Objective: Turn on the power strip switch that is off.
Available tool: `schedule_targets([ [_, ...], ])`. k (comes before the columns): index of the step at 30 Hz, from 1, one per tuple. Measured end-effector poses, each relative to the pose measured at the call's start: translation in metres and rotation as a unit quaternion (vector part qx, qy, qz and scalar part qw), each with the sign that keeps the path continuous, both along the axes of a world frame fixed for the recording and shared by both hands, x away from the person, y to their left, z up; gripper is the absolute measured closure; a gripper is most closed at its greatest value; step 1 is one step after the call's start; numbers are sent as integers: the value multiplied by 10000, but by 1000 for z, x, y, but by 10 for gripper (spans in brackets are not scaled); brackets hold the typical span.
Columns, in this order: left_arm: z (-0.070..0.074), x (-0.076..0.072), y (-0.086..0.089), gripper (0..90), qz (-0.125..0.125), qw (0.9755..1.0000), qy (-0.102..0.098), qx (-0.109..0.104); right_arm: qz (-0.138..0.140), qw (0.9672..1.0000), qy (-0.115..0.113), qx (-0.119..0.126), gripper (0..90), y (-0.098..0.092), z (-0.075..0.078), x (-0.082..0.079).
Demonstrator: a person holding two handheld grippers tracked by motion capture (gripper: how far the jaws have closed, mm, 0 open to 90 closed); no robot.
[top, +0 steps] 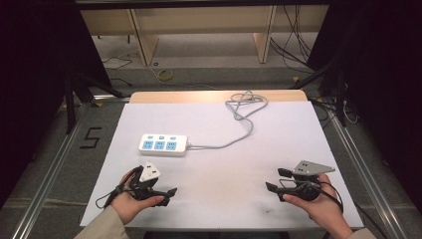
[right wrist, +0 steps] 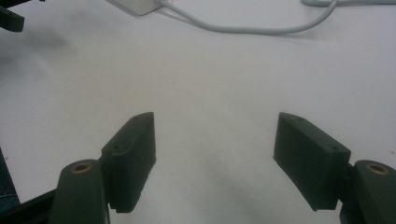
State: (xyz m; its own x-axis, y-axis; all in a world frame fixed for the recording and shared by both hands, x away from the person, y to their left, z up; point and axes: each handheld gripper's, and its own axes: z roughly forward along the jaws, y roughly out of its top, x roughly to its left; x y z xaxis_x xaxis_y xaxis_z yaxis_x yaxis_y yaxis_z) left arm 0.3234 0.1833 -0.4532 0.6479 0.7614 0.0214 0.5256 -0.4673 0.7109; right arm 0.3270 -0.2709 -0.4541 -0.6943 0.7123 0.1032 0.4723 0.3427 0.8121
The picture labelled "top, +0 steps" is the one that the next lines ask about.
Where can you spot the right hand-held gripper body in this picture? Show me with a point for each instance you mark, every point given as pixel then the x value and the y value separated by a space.
pixel 307 187

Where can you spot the white and blue power strip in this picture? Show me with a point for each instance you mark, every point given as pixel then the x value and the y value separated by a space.
pixel 163 147

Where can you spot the person's left hand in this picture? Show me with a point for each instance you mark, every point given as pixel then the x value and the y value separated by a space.
pixel 127 207

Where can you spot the light wooden desk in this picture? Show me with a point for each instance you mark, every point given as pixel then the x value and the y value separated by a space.
pixel 199 20

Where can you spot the person's right hand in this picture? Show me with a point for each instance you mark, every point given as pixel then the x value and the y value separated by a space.
pixel 320 209

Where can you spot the yellow tape roll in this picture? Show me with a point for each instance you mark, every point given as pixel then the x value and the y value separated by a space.
pixel 169 78

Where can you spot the white table cover sheet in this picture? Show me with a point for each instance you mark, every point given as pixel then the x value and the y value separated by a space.
pixel 232 172

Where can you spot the dark curtain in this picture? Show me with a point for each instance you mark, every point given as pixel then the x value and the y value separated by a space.
pixel 384 83
pixel 36 83

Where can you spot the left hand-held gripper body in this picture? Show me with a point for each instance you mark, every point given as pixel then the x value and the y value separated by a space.
pixel 146 187

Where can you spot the aluminium frame rail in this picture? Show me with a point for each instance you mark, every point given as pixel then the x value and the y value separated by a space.
pixel 368 179
pixel 49 172

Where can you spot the black stand legs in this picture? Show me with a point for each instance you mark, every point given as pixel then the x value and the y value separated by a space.
pixel 340 96
pixel 69 106

